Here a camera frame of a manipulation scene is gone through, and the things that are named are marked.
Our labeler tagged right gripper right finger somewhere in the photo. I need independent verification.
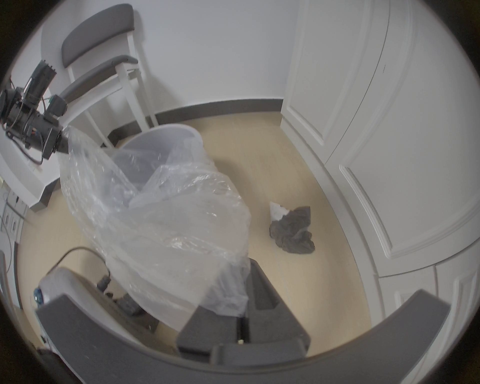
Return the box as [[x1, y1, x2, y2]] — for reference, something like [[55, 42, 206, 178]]
[[242, 258, 311, 350]]

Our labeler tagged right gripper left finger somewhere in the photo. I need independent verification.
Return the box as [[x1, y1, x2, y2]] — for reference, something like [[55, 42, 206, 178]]
[[175, 264, 248, 359]]

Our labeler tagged black plastic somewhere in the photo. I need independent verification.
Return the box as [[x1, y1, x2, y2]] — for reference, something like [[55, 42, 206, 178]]
[[270, 206, 316, 255]]

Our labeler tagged white paper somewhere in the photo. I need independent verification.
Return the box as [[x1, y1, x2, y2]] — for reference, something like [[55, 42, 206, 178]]
[[269, 201, 290, 223]]

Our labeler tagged clear plastic bag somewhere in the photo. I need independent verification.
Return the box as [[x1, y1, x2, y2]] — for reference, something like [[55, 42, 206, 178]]
[[59, 125, 252, 332]]

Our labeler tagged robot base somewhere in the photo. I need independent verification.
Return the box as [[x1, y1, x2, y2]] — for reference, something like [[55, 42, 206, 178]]
[[34, 266, 158, 338]]

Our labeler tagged white trash bin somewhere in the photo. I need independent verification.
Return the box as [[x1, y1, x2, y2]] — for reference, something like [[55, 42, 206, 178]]
[[109, 124, 206, 211]]

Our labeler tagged white chest of drawers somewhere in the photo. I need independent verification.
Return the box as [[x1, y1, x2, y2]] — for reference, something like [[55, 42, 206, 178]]
[[0, 180, 28, 241]]

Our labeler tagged dark grey padded white chair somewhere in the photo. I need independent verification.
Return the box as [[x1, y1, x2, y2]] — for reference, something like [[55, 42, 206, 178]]
[[61, 4, 160, 149]]

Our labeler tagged white wardrobe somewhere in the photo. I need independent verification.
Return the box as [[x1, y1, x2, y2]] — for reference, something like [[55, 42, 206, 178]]
[[280, 0, 480, 338]]

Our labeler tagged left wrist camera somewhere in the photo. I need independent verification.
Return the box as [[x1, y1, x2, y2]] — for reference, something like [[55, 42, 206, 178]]
[[44, 94, 69, 121]]

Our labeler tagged black cable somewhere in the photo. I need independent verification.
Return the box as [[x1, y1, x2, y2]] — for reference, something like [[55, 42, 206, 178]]
[[52, 247, 112, 291]]

